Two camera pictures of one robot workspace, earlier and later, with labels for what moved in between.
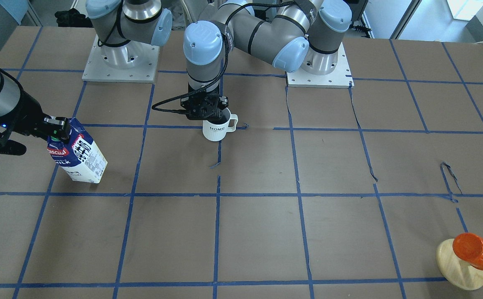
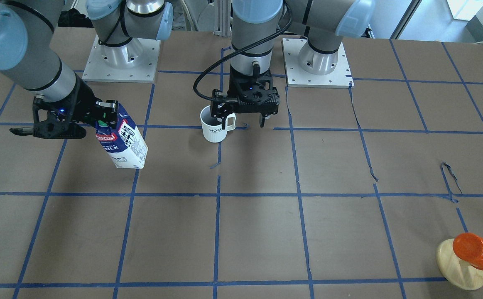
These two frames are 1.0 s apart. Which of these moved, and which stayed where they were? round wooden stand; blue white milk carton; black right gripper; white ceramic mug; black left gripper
Moved: blue white milk carton; black left gripper; black right gripper
Stayed: white ceramic mug; round wooden stand
